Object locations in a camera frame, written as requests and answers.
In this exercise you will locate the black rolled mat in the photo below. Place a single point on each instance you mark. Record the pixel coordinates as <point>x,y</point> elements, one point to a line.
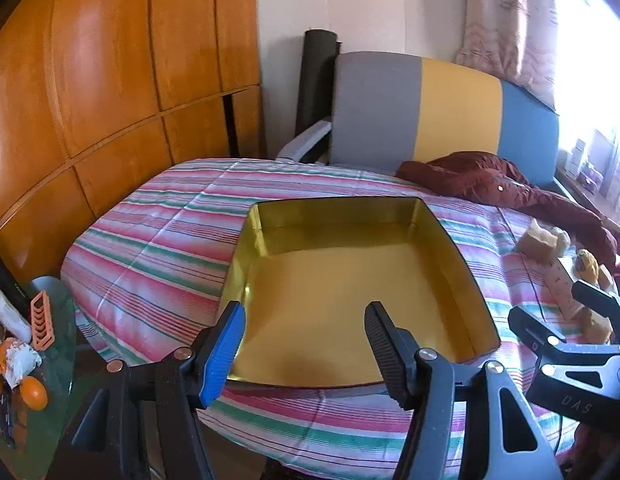
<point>315,75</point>

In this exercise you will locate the white board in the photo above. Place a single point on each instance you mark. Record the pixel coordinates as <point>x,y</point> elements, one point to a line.
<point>600,147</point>

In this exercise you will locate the dark red jacket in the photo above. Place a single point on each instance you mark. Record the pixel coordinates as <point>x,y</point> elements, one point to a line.
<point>489,180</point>

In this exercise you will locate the wooden desk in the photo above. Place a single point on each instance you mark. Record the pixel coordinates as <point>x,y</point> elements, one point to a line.
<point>589,200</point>

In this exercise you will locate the grey chair armrest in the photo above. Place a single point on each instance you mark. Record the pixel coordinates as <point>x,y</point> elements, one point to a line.
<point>305,140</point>

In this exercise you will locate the glass side table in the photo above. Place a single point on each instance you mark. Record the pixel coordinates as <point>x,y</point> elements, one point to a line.
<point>57,360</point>

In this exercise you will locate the pink green striped blanket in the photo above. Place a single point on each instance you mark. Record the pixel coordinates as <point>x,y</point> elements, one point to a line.
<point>155,260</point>

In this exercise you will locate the wooden wardrobe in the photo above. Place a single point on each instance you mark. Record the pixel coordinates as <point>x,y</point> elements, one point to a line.
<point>115,60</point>

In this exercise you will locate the gold metal tin box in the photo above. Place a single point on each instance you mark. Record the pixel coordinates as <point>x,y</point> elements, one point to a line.
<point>340,285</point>

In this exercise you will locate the black object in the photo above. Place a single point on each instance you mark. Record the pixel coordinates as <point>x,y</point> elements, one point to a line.
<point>5,420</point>

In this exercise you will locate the pink striped curtain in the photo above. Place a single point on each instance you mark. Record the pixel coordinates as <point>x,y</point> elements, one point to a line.
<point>619,170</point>

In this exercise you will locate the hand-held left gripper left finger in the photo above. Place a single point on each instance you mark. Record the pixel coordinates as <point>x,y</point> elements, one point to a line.
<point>222,355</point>

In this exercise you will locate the purple box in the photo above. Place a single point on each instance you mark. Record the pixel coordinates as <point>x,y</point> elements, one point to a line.
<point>591,175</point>

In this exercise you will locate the tan sponge block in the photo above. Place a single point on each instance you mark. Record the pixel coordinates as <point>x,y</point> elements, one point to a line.
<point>537,242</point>

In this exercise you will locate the orange plastic rack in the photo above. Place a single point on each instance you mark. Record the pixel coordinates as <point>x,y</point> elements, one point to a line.
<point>42,330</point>

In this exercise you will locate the pale patterned curtain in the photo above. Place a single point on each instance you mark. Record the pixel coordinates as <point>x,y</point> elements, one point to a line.
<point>499,20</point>

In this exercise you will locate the white orange package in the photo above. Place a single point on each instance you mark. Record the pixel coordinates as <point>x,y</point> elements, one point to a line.
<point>20,362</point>

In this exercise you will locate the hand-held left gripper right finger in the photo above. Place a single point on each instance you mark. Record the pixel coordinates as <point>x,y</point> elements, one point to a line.
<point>389,360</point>

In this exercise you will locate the white bottle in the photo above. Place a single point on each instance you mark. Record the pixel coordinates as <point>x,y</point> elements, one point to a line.
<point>10,317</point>

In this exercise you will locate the grey yellow blue headboard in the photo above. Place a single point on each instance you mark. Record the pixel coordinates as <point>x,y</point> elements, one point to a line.
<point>439,110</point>

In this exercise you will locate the whitish sponge block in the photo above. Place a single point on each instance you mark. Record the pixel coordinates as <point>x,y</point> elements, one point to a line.
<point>562,242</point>

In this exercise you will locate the white boxes stack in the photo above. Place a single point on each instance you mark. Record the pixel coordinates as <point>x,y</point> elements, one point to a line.
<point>577,157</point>

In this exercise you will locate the dark pink cloth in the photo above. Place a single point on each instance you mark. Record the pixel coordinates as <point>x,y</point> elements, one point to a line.
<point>599,455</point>

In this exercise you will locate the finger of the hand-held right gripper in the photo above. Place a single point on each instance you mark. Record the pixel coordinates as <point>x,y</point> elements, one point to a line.
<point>602,305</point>
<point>539,332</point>

